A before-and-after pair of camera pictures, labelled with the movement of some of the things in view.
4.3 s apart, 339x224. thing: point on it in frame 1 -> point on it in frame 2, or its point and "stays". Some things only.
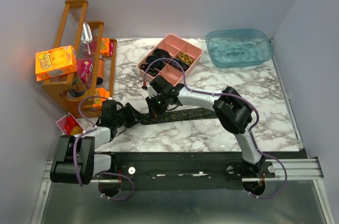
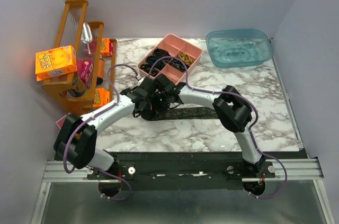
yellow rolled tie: [185, 58] stays
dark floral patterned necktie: [186, 114] stays
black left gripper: [135, 115] -> [141, 112]
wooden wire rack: [83, 92] stays
